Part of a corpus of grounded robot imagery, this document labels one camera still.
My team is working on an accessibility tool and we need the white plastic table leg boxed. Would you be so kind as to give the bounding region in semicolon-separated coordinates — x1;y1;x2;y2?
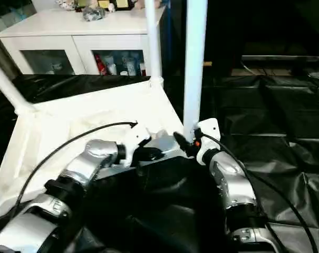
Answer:
182;0;209;140
143;0;165;85
0;56;35;116

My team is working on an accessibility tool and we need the white plastic table top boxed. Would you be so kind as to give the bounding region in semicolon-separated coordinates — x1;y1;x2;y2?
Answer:
0;75;188;219

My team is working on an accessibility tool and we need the black mat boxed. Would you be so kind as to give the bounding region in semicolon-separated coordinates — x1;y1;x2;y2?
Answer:
0;73;319;253

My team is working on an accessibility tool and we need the red bottle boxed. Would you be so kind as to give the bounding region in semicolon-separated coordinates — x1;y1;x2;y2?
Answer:
94;53;108;76

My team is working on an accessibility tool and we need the black cabinet with gold label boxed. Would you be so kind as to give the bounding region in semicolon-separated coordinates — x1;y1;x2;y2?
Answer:
171;0;245;77

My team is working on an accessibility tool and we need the dark metal bar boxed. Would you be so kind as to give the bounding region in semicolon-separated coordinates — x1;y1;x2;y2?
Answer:
241;54;319;62

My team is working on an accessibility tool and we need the dark ornament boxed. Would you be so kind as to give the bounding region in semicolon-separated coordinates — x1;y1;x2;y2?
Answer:
82;6;108;22

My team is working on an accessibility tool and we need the white sideboard cabinet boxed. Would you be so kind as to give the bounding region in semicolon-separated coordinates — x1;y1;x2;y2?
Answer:
0;6;167;76

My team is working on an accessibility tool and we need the grey brown curtain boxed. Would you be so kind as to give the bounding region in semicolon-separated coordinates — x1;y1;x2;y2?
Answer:
0;26;21;94

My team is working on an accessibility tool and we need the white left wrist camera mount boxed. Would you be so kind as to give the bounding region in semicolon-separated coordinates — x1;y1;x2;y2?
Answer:
119;125;152;167

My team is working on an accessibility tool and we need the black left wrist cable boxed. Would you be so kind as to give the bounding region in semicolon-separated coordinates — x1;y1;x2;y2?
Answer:
15;120;139;212

